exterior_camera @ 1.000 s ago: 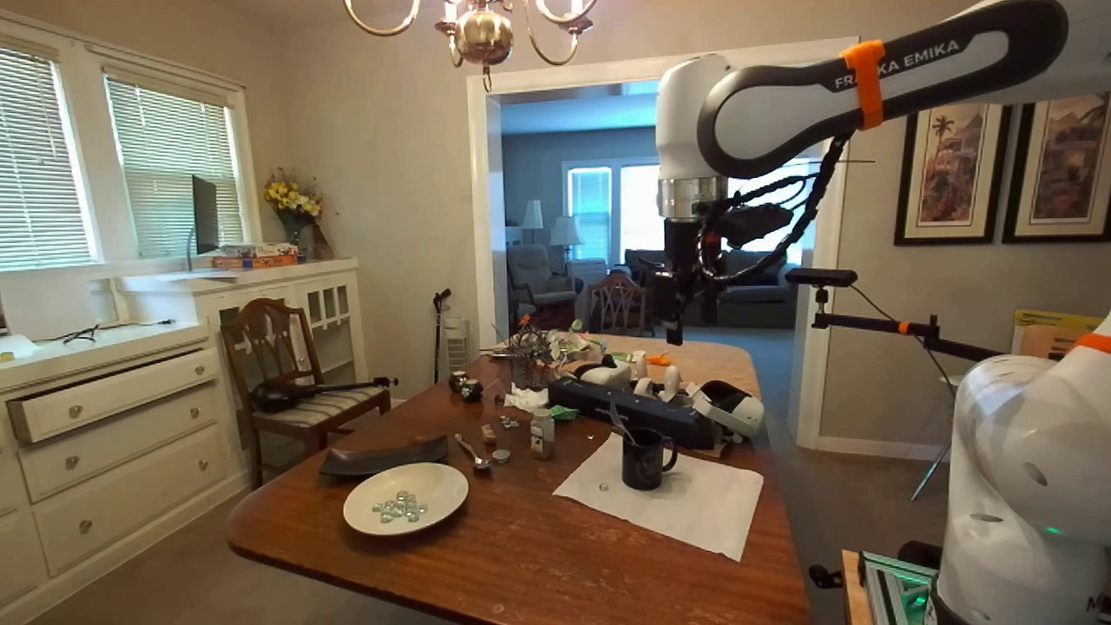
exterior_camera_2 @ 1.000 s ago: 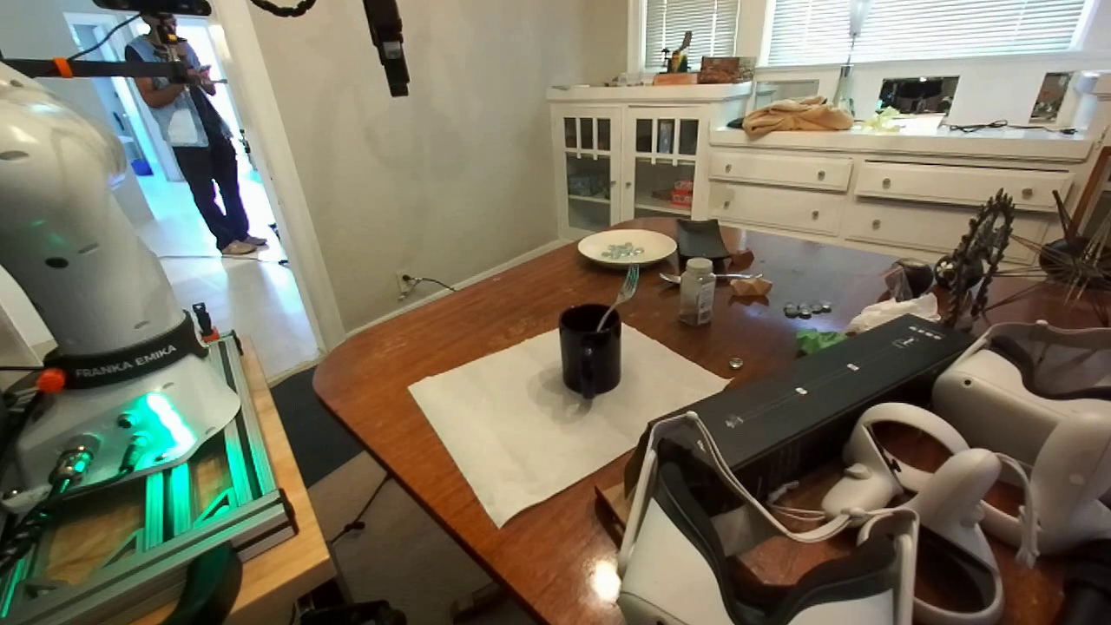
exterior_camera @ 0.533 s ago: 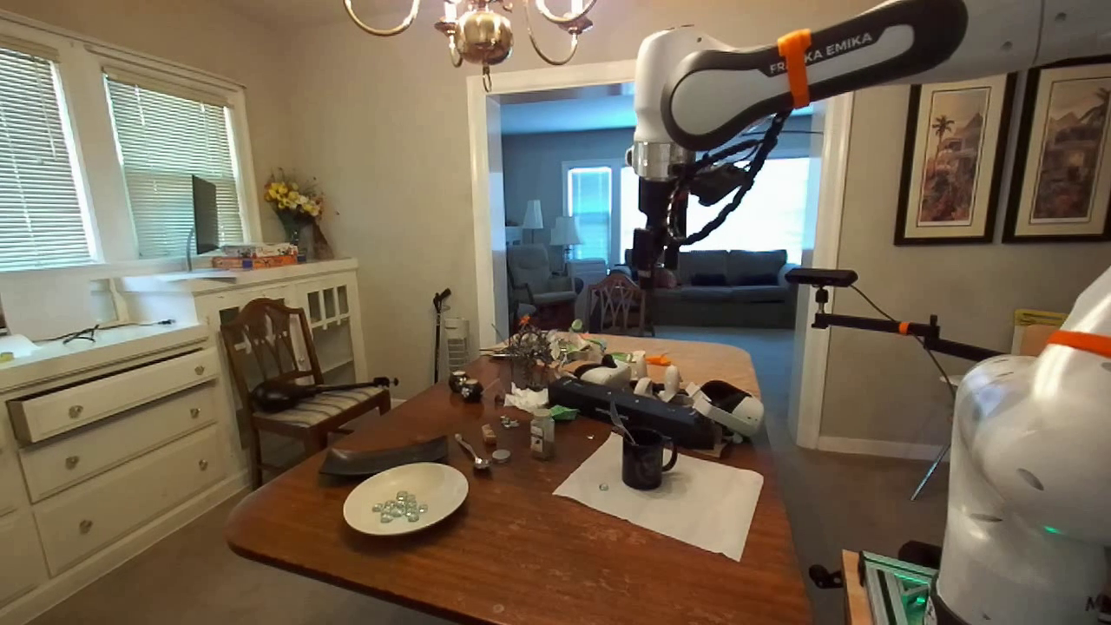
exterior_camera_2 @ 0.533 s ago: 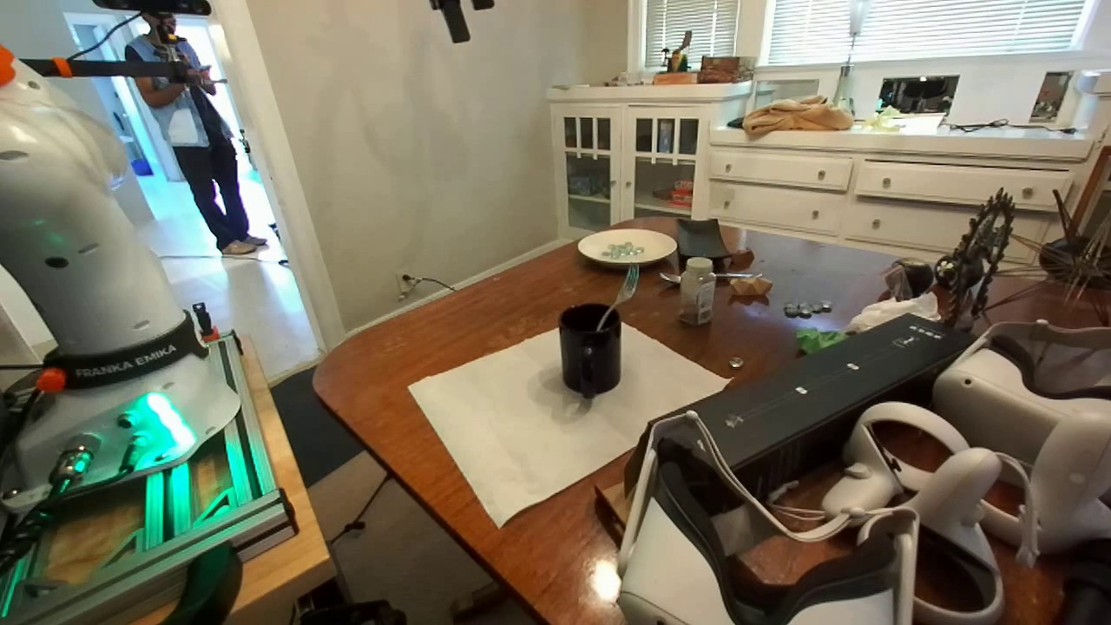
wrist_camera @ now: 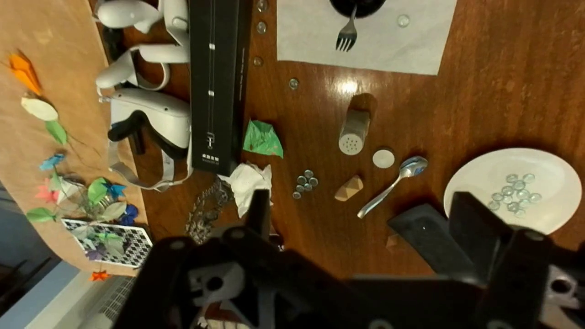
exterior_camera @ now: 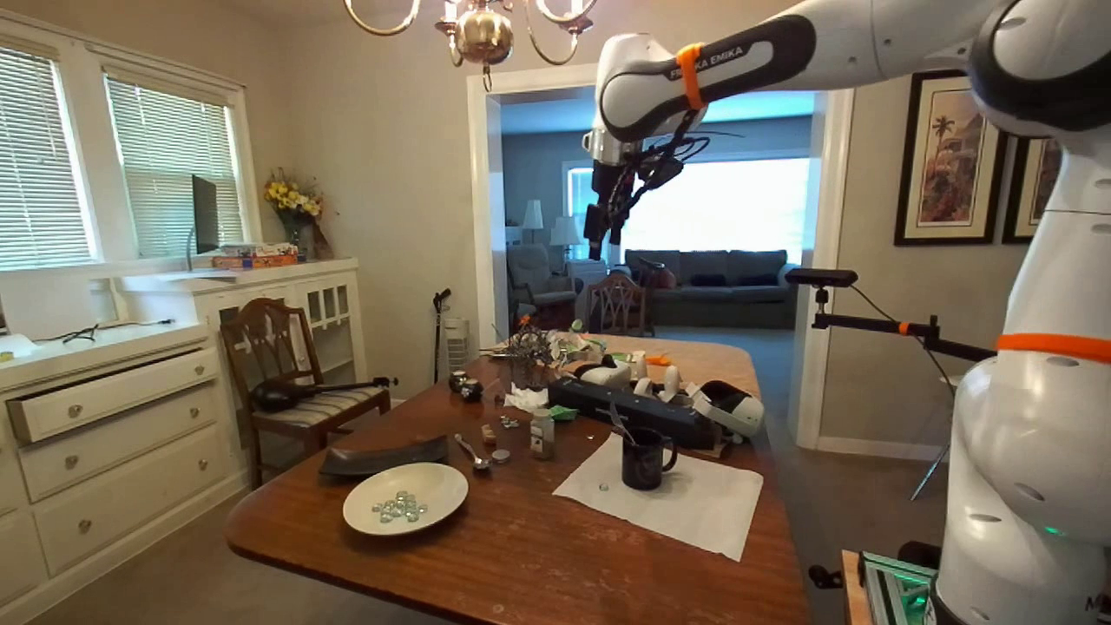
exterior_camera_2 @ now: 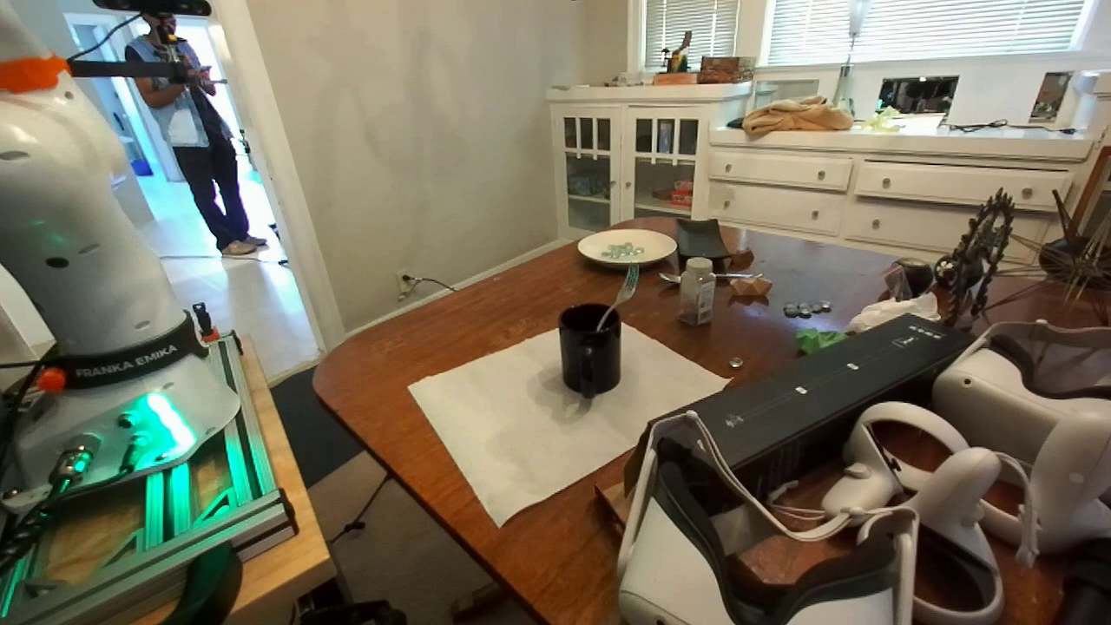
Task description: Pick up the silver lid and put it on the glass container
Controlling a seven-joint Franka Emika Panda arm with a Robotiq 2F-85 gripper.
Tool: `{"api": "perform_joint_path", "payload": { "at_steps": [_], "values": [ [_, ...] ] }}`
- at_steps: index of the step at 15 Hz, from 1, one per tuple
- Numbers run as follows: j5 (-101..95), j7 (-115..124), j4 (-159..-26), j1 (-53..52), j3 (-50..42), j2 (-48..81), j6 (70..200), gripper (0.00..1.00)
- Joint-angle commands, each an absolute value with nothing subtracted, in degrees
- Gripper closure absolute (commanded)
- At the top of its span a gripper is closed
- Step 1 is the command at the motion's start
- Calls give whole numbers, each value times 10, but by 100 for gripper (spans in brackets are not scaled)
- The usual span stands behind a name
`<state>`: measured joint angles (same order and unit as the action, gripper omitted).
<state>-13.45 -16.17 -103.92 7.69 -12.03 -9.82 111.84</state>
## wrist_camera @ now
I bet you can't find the green paper leaf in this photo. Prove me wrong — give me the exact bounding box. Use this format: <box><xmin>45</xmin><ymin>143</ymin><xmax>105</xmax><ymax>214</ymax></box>
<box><xmin>43</xmin><ymin>119</ymin><xmax>70</xmax><ymax>148</ymax></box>
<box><xmin>25</xmin><ymin>205</ymin><xmax>59</xmax><ymax>225</ymax></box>

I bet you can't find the pink origami figure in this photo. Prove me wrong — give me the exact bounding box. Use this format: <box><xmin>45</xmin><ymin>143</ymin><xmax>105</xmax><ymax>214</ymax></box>
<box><xmin>32</xmin><ymin>176</ymin><xmax>63</xmax><ymax>207</ymax></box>

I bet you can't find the white round plate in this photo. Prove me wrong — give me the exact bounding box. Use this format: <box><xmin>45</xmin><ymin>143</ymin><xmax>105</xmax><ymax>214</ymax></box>
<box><xmin>440</xmin><ymin>146</ymin><xmax>585</xmax><ymax>238</ymax></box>

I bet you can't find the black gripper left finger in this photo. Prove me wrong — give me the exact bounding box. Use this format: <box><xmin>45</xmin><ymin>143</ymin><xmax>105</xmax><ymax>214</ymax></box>
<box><xmin>244</xmin><ymin>187</ymin><xmax>273</xmax><ymax>241</ymax></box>

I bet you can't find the silver fork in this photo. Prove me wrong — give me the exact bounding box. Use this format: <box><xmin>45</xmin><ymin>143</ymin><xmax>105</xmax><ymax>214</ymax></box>
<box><xmin>332</xmin><ymin>4</ymin><xmax>359</xmax><ymax>53</ymax></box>

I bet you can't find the heap of glass beads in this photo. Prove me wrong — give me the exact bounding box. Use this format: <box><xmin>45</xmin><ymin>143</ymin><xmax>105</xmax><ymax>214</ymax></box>
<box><xmin>484</xmin><ymin>170</ymin><xmax>544</xmax><ymax>218</ymax></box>

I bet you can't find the white crumpled tissue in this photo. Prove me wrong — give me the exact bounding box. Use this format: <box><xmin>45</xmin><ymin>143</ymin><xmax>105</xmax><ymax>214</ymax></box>
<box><xmin>215</xmin><ymin>161</ymin><xmax>273</xmax><ymax>219</ymax></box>

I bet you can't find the brown paper runner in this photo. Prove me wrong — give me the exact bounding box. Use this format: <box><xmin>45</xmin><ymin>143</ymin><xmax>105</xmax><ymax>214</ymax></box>
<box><xmin>0</xmin><ymin>0</ymin><xmax>149</xmax><ymax>280</ymax></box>

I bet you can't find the round silver lid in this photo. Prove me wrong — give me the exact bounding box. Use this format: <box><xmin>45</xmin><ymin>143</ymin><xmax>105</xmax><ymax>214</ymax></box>
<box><xmin>370</xmin><ymin>148</ymin><xmax>398</xmax><ymax>172</ymax></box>

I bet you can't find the long black box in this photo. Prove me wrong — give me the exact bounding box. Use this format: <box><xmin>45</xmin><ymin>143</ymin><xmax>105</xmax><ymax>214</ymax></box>
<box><xmin>184</xmin><ymin>0</ymin><xmax>255</xmax><ymax>177</ymax></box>

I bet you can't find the white VR controller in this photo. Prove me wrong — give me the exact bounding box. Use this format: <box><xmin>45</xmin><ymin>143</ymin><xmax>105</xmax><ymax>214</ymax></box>
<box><xmin>91</xmin><ymin>0</ymin><xmax>191</xmax><ymax>50</ymax></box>
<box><xmin>92</xmin><ymin>42</ymin><xmax>191</xmax><ymax>95</ymax></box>

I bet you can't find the white cloth mat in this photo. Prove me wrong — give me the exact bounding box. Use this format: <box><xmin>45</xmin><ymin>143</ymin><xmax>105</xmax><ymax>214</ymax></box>
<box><xmin>275</xmin><ymin>0</ymin><xmax>458</xmax><ymax>77</ymax></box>

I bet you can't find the dark blue origami figure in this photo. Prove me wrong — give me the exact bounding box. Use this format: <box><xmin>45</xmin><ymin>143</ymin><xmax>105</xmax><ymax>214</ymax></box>
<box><xmin>114</xmin><ymin>203</ymin><xmax>142</xmax><ymax>227</ymax></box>

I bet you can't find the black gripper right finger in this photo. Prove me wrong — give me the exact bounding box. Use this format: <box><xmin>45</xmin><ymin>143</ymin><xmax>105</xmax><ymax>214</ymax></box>
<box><xmin>447</xmin><ymin>190</ymin><xmax>518</xmax><ymax>289</ymax></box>

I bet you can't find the green origami figure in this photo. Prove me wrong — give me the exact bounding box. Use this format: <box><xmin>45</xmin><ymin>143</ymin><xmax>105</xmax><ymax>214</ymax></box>
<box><xmin>83</xmin><ymin>176</ymin><xmax>112</xmax><ymax>207</ymax></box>

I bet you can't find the flat black pad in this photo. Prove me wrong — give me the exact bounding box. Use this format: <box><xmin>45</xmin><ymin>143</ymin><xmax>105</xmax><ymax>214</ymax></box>
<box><xmin>385</xmin><ymin>201</ymin><xmax>482</xmax><ymax>283</ymax></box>

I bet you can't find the white paper leaf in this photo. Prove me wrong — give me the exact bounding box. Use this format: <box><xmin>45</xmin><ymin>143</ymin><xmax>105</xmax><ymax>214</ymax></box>
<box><xmin>19</xmin><ymin>95</ymin><xmax>61</xmax><ymax>123</ymax></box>

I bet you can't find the glass shaker container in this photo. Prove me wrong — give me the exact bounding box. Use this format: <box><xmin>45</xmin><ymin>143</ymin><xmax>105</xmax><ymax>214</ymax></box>
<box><xmin>335</xmin><ymin>92</ymin><xmax>378</xmax><ymax>159</ymax></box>

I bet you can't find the patterned paper tray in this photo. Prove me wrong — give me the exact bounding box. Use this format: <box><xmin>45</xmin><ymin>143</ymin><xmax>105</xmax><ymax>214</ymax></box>
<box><xmin>59</xmin><ymin>218</ymin><xmax>155</xmax><ymax>271</ymax></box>

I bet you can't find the black mug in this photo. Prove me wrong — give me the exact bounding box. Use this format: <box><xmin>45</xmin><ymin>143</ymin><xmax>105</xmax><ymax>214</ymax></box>
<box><xmin>328</xmin><ymin>0</ymin><xmax>387</xmax><ymax>20</ymax></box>

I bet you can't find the dark metal chain sculpture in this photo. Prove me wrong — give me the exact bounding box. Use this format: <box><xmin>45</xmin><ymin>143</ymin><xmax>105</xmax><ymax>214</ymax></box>
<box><xmin>182</xmin><ymin>181</ymin><xmax>235</xmax><ymax>245</ymax></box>

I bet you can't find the silver spoon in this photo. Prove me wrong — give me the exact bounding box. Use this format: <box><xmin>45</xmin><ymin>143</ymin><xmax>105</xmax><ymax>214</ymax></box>
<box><xmin>354</xmin><ymin>154</ymin><xmax>429</xmax><ymax>221</ymax></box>

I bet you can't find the brown cork stopper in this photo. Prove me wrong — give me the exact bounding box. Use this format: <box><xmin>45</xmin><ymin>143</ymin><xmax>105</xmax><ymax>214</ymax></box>
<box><xmin>332</xmin><ymin>174</ymin><xmax>365</xmax><ymax>205</ymax></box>

